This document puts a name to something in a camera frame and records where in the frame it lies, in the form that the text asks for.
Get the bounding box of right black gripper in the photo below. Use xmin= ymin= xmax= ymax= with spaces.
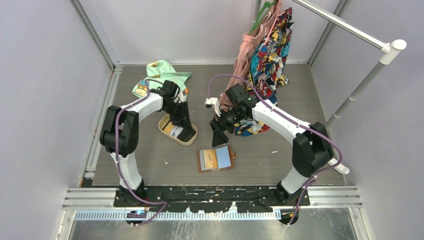
xmin=209 ymin=105 xmax=247 ymax=148

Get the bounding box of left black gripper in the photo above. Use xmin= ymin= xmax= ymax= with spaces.
xmin=162 ymin=100 xmax=192 ymax=129

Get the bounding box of white VIP card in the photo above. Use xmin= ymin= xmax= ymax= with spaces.
xmin=170 ymin=126 xmax=184 ymax=138

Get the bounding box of gold credit card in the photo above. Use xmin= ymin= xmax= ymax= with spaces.
xmin=163 ymin=122 xmax=175 ymax=135

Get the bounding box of beige oval card tray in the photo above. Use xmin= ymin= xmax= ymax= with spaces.
xmin=157 ymin=114 xmax=198 ymax=146

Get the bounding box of brown leather card holder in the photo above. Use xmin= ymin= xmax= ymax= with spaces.
xmin=197 ymin=146 xmax=237 ymax=173

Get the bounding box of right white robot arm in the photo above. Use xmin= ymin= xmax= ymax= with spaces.
xmin=204 ymin=84 xmax=334 ymax=206

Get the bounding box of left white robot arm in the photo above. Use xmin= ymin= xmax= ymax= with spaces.
xmin=99 ymin=80 xmax=198 ymax=207

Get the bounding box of green cartoon child shirt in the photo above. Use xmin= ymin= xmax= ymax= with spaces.
xmin=131 ymin=59 xmax=192 ymax=102

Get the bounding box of pink hanging garment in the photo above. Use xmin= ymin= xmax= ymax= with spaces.
xmin=218 ymin=0 xmax=283 ymax=110

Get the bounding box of colourful comic print garment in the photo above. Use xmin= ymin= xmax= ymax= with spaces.
xmin=231 ymin=7 xmax=294 ymax=137

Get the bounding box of green clothes hanger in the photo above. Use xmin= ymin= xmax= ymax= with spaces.
xmin=249 ymin=0 xmax=278 ymax=34

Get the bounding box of white metal clothes rack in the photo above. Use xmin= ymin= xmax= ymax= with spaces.
xmin=253 ymin=0 xmax=408 ymax=176

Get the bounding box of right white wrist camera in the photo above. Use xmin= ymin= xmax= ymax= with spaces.
xmin=204 ymin=97 xmax=221 ymax=117

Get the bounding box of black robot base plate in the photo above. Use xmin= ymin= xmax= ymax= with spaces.
xmin=113 ymin=185 xmax=311 ymax=214

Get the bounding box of slotted aluminium rail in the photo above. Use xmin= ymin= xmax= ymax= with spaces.
xmin=74 ymin=209 xmax=281 ymax=221

